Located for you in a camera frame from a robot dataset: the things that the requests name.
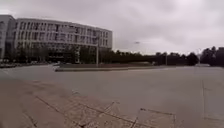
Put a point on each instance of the grey paved plaza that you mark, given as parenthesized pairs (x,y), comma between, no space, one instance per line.
(133,90)

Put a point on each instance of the raised paved strip with kerb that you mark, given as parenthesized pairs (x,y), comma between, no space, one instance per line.
(100,68)

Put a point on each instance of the row of dark trees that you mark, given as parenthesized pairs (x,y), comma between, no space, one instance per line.
(133,58)

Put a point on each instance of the tall grey pole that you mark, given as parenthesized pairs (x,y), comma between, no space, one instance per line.
(97,53)

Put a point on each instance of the large white building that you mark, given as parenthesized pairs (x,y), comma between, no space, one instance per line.
(50,33)

